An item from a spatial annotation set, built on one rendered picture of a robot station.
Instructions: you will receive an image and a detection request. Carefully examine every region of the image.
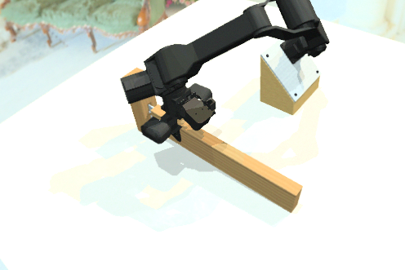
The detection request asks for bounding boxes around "wooden post with slot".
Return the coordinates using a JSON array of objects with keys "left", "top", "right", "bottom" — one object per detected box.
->
[{"left": 123, "top": 68, "right": 157, "bottom": 133}]

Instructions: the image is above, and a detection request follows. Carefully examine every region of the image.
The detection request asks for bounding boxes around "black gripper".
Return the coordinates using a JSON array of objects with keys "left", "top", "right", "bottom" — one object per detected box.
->
[{"left": 141, "top": 83, "right": 212, "bottom": 144}]

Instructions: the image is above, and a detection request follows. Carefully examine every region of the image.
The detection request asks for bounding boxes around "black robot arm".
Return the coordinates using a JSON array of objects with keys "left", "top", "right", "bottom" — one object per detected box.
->
[{"left": 120, "top": 0, "right": 330, "bottom": 131}]

